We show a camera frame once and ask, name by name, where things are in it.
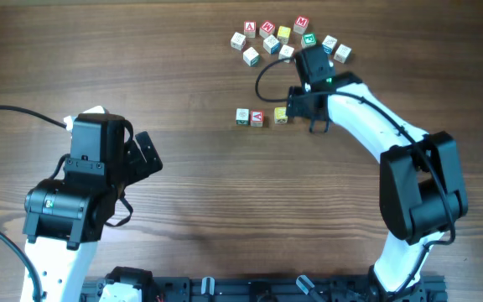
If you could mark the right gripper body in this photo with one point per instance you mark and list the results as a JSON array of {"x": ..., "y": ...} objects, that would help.
[{"x": 301, "y": 106}]

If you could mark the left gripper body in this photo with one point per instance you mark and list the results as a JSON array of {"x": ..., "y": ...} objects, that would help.
[{"x": 132, "y": 169}]

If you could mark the yellow block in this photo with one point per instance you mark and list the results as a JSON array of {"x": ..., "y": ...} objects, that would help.
[
  {"x": 283, "y": 34},
  {"x": 280, "y": 115}
]

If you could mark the red picture block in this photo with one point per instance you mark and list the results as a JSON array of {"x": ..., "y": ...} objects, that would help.
[{"x": 257, "y": 118}]

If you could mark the green number block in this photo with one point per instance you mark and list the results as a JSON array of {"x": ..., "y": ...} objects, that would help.
[{"x": 242, "y": 116}]

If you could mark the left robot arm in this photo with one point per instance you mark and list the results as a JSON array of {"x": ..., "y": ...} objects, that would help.
[{"x": 65, "y": 218}]

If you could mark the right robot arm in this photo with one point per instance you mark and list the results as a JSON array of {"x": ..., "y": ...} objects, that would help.
[{"x": 421, "y": 186}]

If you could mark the plain block with red side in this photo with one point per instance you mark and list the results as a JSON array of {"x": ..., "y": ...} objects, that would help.
[{"x": 286, "y": 52}]

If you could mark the plain block far right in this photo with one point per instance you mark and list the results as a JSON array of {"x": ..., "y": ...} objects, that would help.
[{"x": 342, "y": 53}]

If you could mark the green letter block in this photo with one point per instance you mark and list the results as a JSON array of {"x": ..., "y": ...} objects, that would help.
[{"x": 308, "y": 40}]

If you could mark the blue picture block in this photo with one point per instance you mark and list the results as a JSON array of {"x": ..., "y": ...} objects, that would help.
[{"x": 329, "y": 44}]

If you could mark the blue sided block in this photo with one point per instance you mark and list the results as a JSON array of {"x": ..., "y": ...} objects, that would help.
[{"x": 271, "y": 44}]

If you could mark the yellow top block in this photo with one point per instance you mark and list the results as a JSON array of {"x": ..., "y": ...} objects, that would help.
[{"x": 283, "y": 34}]

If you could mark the green sided block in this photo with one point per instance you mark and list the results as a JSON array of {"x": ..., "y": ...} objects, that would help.
[{"x": 251, "y": 56}]

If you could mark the red M block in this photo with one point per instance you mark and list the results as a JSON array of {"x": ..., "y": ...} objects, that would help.
[{"x": 301, "y": 24}]

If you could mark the red W block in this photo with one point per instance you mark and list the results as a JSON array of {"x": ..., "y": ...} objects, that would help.
[{"x": 266, "y": 29}]

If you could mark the plain block far left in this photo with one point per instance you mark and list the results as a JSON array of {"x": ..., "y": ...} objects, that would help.
[{"x": 238, "y": 41}]

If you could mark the red A block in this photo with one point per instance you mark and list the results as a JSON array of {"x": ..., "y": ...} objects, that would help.
[{"x": 250, "y": 29}]

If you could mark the black mounting rail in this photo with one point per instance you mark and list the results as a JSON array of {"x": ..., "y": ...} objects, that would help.
[{"x": 334, "y": 289}]

